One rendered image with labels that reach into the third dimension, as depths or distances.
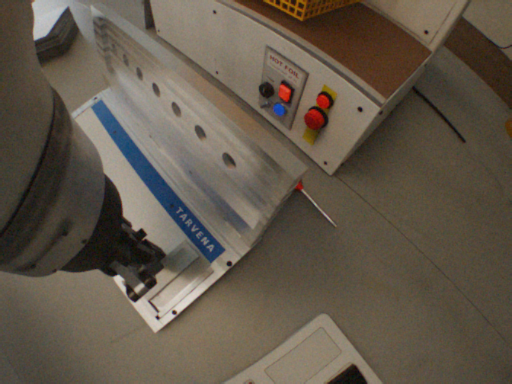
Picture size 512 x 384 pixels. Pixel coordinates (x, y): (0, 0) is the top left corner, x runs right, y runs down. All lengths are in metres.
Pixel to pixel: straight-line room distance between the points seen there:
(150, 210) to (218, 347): 0.23
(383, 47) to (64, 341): 0.68
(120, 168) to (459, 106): 0.87
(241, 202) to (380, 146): 0.33
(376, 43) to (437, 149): 0.33
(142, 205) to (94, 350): 0.25
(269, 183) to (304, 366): 0.27
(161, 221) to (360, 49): 0.37
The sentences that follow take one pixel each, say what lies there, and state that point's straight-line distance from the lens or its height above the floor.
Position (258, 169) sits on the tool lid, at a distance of 0.24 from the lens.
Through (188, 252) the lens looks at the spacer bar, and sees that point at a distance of 0.36.
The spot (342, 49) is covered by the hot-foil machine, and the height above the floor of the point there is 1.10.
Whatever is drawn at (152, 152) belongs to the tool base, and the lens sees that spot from 0.45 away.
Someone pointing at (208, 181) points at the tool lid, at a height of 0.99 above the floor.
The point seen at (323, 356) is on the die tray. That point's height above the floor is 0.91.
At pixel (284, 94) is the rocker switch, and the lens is 0.39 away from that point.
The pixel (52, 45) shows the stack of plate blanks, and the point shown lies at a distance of 0.87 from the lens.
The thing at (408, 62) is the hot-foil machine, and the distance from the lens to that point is 0.42.
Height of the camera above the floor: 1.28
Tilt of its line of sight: 68 degrees down
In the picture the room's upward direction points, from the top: 12 degrees clockwise
